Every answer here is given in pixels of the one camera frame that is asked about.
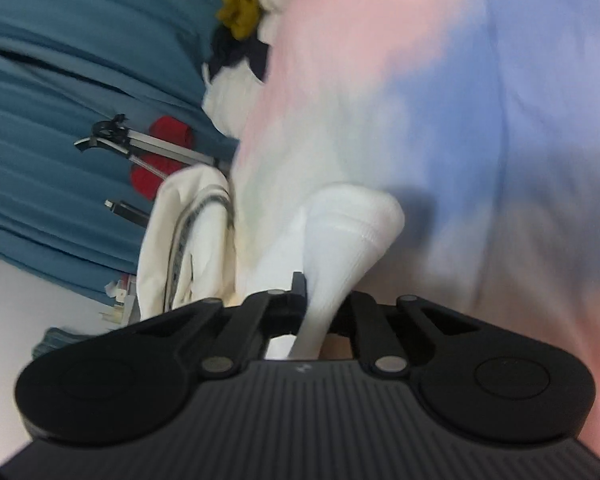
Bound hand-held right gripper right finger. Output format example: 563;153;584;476
325;291;482;377

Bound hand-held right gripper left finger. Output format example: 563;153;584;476
125;272;309;379

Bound white sweatpants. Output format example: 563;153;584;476
137;164;407;361

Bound red garment steamer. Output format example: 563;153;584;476
75;114;231;197

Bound white puffer jacket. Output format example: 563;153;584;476
201;64;272;137

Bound teal cloth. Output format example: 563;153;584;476
42;326;98;358

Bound pastel tie-dye duvet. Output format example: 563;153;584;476
230;0;600;461

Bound black garment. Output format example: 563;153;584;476
211;24;274;82

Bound blue curtain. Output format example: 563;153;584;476
0;0;301;106
0;47;241;307

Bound mustard yellow garment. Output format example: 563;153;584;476
217;0;264;41

